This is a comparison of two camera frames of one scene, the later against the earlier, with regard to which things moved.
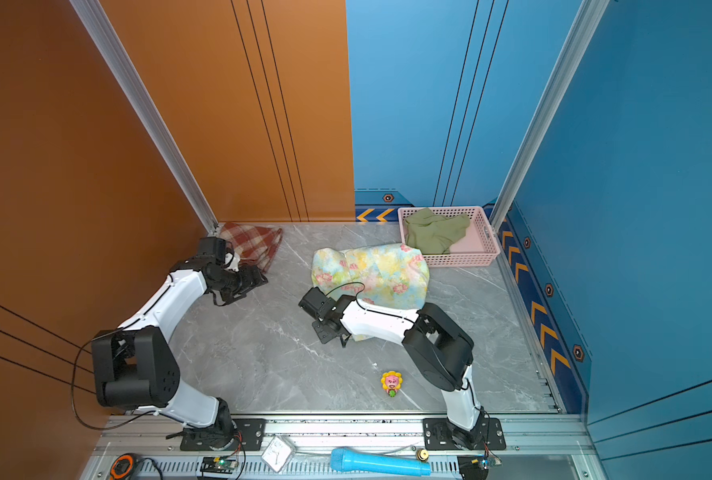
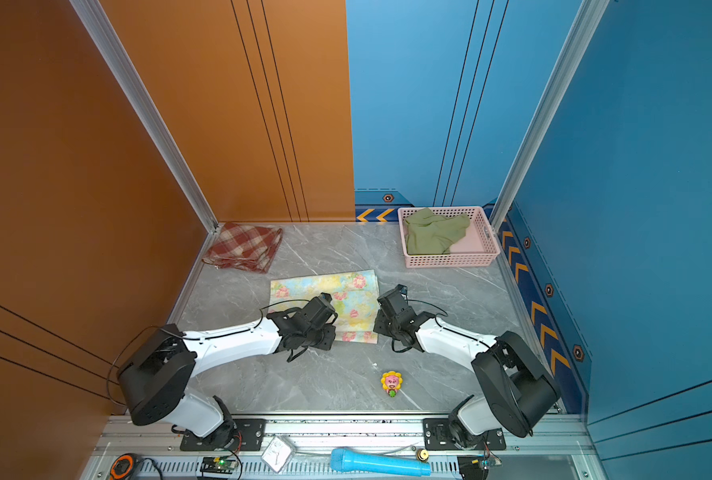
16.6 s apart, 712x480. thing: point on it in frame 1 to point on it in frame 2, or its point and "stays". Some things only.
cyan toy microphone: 341,460 stays
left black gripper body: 238,283 to 323,339
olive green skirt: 432,234 stays
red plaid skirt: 254,245 stays
